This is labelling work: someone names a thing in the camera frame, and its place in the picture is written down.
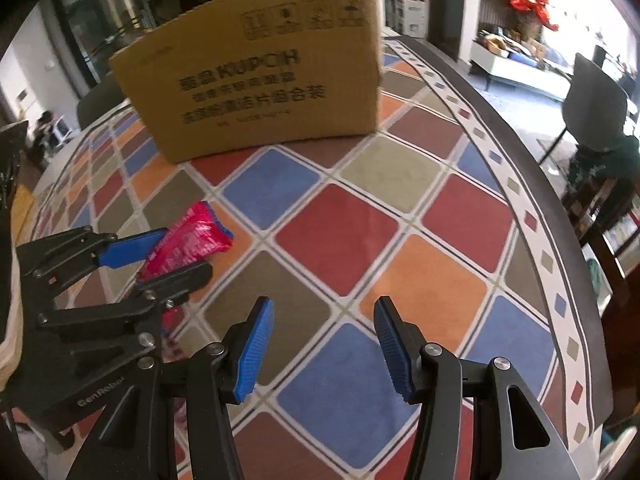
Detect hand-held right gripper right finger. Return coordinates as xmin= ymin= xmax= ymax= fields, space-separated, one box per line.
xmin=374 ymin=296 xmax=583 ymax=480

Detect grey chair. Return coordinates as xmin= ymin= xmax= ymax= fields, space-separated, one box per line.
xmin=540 ymin=52 xmax=640 ymax=161

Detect red bow decoration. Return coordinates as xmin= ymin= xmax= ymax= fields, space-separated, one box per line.
xmin=509 ymin=0 xmax=560 ymax=31

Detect brown cardboard box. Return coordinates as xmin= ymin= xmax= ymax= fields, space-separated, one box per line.
xmin=107 ymin=0 xmax=385 ymax=165

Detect dark wooden chair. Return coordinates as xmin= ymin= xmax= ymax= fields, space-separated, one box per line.
xmin=562 ymin=180 xmax=640 ymax=311

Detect yellow cushion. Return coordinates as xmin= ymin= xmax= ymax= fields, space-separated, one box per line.
xmin=12 ymin=187 xmax=38 ymax=241

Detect pink snack packet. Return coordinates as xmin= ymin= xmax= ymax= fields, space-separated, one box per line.
xmin=137 ymin=201 xmax=235 ymax=283

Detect colourful checkered table mat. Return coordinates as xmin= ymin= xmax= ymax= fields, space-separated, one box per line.
xmin=10 ymin=35 xmax=613 ymax=480

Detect white storage drawers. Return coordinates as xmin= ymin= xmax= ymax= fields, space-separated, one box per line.
xmin=385 ymin=0 xmax=428 ymax=38

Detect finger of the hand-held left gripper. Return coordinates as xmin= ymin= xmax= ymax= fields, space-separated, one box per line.
xmin=15 ymin=226 xmax=169 ymax=283
xmin=37 ymin=260 xmax=214 ymax=363

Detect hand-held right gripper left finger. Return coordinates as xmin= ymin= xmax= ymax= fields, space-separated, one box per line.
xmin=67 ymin=296 xmax=276 ymax=480

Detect white low cabinet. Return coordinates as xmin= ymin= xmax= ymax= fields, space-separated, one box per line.
xmin=470 ymin=40 xmax=573 ymax=103

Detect dark green garment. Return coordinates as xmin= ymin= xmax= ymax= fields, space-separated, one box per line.
xmin=570 ymin=135 xmax=640 ymax=196

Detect dark upholstered chair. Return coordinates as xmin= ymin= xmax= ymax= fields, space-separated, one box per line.
xmin=76 ymin=77 xmax=132 ymax=128

